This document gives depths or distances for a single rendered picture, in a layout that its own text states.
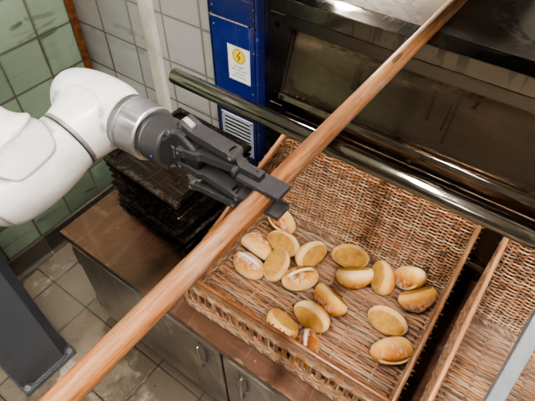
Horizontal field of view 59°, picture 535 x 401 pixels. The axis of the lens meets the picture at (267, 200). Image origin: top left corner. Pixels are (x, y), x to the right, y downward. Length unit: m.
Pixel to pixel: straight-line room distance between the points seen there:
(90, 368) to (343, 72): 0.88
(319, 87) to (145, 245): 0.66
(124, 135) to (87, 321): 1.35
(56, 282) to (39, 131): 1.46
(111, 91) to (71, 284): 1.44
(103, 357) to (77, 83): 0.44
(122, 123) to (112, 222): 0.78
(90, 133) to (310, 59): 0.63
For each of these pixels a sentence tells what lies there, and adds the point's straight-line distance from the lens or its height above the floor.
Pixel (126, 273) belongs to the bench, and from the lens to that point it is 1.35.
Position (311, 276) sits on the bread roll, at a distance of 1.23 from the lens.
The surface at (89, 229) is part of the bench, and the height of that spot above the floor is 0.58.
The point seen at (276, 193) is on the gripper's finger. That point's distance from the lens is 0.61.
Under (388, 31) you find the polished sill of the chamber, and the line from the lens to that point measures 1.06.
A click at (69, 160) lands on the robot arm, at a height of 1.19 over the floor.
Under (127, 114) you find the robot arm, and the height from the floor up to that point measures 1.24.
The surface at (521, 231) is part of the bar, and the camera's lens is 0.71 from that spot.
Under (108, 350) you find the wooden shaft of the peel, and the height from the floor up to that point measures 1.21.
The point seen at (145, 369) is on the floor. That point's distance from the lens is 1.85.
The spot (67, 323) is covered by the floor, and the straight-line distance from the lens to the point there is 2.03.
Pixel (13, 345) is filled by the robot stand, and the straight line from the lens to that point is 1.73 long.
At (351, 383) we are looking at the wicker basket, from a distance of 1.02.
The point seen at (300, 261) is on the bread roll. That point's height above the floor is 0.64.
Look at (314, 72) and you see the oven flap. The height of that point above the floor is 1.02.
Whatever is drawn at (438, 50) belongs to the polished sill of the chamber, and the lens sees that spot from 1.04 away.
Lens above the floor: 1.66
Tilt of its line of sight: 48 degrees down
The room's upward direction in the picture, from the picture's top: straight up
